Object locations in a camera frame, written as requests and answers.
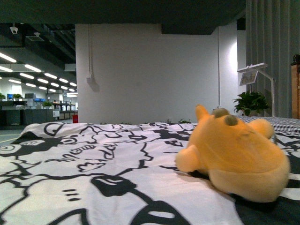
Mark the yellow plush toy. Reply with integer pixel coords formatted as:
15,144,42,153
175,105,291,203

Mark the green potted plant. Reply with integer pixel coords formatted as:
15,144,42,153
233,91,269,116

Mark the black and white duvet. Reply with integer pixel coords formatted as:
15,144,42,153
0,122,300,225

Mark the white desk lamp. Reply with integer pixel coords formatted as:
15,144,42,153
237,62,276,117

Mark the striped grey pillow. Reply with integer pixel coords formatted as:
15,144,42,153
238,116,300,137

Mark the grey curtain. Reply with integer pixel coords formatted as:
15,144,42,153
246,0,300,118

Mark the wooden cabinet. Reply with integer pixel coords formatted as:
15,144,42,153
291,54,300,119

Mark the white wall conduit box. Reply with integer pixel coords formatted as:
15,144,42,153
86,24,94,84

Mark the white security camera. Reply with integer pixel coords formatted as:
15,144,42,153
10,23,18,35

